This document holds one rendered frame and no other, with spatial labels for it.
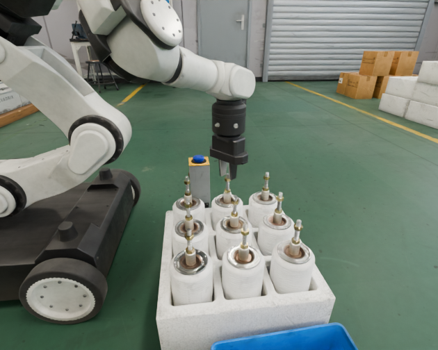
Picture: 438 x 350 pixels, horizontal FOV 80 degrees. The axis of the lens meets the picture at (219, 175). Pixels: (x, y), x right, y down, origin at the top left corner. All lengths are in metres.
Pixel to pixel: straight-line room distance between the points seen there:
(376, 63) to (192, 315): 3.98
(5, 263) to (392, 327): 1.04
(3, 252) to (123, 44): 0.68
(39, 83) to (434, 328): 1.20
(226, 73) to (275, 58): 5.14
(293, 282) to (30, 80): 0.78
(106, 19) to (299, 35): 5.48
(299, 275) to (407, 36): 6.55
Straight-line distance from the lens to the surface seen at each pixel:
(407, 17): 6.89
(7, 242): 0.99
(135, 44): 0.46
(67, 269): 0.76
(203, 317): 0.62
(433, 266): 1.19
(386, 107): 3.54
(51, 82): 0.80
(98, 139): 0.75
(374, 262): 1.09
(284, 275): 0.64
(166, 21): 0.47
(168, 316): 0.61
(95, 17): 0.47
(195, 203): 0.79
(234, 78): 0.59
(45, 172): 0.90
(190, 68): 0.51
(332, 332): 0.74
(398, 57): 4.49
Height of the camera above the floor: 0.68
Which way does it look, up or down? 27 degrees down
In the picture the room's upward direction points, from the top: straight up
